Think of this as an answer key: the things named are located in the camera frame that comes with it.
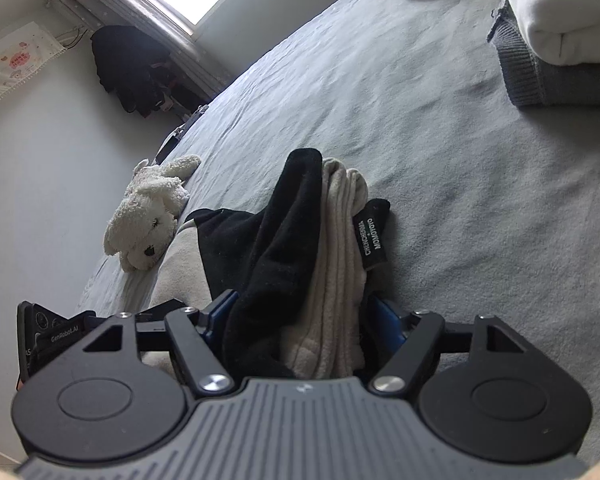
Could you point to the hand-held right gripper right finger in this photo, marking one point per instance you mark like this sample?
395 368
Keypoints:
387 322

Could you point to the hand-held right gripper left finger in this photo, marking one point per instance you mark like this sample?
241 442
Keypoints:
220 317

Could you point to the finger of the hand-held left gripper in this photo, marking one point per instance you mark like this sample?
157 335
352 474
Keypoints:
160 309

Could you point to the beige sweatshirt with black sleeves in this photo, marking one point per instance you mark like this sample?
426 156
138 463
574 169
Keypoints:
280 260

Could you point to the dark hanging clothes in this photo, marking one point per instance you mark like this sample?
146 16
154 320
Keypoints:
125 70

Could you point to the white plush dog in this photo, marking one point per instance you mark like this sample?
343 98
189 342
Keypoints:
145 220

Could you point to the grey patterned curtain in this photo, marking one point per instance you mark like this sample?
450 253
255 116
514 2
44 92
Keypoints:
145 25

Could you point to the grey folded sweater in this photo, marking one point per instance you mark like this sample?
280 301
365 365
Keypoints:
540 80

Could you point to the white folded garment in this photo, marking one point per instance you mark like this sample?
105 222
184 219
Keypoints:
555 10

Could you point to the wall poster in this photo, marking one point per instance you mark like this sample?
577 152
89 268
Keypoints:
15 60

